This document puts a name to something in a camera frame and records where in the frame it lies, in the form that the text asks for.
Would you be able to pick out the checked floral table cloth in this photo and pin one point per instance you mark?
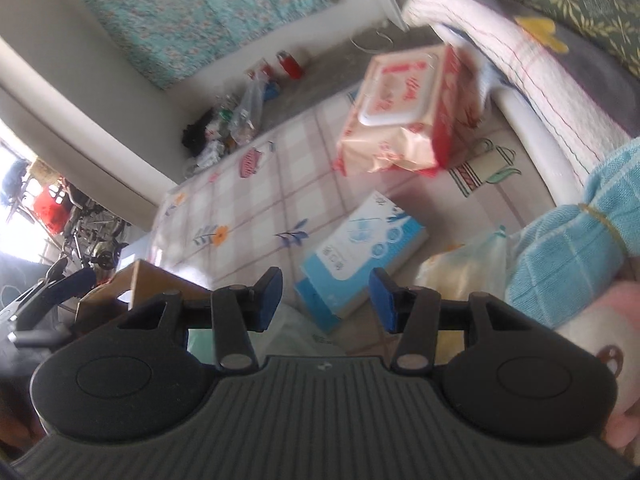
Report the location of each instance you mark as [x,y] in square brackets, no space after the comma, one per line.
[275,201]

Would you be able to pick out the pink wet wipes pack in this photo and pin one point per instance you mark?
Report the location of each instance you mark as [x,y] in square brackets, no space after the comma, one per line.
[406,111]

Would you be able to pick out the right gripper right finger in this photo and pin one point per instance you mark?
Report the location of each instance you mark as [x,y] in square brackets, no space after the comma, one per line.
[412,313]

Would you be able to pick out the blue checked towel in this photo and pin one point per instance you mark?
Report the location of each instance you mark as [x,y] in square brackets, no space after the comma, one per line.
[564,260]

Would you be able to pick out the teal floral wall cloth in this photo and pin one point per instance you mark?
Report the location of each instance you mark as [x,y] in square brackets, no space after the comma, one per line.
[170,40]

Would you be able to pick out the white striped blanket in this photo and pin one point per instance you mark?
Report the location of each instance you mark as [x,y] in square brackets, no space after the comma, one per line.
[584,97]

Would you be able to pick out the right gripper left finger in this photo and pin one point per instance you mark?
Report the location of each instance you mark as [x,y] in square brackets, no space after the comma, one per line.
[240,309]

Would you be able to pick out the clear plastic bag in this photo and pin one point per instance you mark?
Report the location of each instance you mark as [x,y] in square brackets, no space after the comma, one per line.
[246,117]

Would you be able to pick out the pink plush toy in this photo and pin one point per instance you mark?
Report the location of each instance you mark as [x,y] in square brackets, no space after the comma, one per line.
[609,330]

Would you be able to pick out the cardboard box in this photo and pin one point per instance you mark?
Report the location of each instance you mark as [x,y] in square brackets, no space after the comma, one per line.
[127,289]

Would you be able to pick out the yellow plastic bag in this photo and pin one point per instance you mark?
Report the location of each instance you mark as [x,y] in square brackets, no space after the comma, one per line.
[477,266]

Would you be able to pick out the blue tissue box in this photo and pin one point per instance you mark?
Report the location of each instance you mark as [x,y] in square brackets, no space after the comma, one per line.
[378,234]

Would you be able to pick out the red thermos bottle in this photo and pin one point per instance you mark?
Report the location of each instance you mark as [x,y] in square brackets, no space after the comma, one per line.
[290,66]

